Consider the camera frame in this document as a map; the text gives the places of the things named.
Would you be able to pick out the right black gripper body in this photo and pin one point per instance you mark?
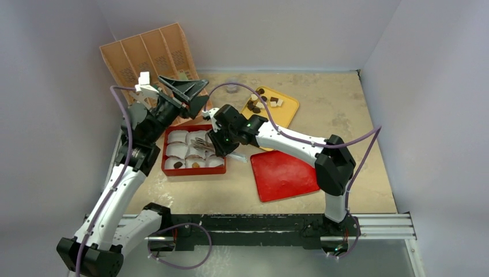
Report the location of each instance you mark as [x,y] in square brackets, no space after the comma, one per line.
[220,141]

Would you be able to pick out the peach desk organizer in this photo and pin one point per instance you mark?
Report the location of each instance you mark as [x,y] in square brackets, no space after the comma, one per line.
[163,51]

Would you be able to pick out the pale green sticky notes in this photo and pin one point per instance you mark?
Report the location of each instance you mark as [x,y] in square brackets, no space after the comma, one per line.
[183,76]

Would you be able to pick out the metal tongs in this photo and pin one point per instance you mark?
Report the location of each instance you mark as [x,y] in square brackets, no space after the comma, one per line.
[199,143]

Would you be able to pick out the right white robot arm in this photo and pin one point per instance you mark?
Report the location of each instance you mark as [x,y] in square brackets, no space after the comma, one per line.
[332,162]

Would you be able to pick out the red chocolate box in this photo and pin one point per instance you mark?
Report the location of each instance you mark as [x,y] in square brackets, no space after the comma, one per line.
[178,148]

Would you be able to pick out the small clear cup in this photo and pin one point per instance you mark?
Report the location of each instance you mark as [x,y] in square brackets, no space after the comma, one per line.
[231,88]

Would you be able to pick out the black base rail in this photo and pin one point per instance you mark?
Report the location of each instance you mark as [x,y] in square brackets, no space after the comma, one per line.
[308,231]

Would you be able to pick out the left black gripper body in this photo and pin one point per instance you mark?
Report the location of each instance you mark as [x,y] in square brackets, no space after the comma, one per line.
[164,113]

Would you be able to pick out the yellow tray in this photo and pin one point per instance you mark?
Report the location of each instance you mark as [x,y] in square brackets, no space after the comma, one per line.
[282,115]

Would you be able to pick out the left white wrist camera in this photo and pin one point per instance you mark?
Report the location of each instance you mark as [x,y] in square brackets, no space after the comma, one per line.
[144,88]

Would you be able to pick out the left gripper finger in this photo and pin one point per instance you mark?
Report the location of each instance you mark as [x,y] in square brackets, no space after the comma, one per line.
[177,87]
[196,101]

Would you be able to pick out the red box lid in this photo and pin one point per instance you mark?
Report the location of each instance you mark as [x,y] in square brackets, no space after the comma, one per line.
[280,176]

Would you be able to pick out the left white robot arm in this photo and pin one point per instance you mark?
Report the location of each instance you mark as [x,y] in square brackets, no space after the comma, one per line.
[100,245]

